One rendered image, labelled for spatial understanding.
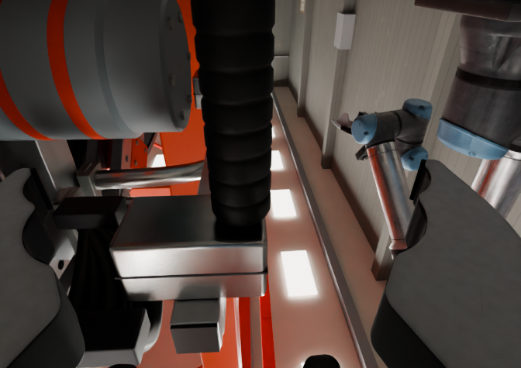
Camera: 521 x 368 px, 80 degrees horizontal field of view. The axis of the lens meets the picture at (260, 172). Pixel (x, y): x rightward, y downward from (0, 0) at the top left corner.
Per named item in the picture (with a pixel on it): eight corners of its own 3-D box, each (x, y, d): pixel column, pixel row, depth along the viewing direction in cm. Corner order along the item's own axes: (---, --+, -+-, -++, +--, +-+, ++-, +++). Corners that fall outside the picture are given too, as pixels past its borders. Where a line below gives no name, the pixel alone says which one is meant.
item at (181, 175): (72, 173, 38) (96, 237, 44) (231, 170, 39) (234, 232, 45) (120, 118, 53) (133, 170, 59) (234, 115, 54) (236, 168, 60)
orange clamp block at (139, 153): (87, 169, 56) (109, 179, 64) (132, 168, 56) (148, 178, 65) (91, 132, 57) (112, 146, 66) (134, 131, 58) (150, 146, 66)
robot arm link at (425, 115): (407, 110, 79) (397, 148, 85) (442, 104, 82) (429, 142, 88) (387, 100, 85) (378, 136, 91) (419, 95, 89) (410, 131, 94)
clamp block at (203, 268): (103, 248, 17) (125, 307, 20) (268, 242, 18) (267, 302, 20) (131, 194, 21) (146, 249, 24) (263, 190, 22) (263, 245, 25)
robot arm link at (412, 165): (434, 145, 87) (426, 171, 91) (407, 129, 96) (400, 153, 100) (412, 149, 85) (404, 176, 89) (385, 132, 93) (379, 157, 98)
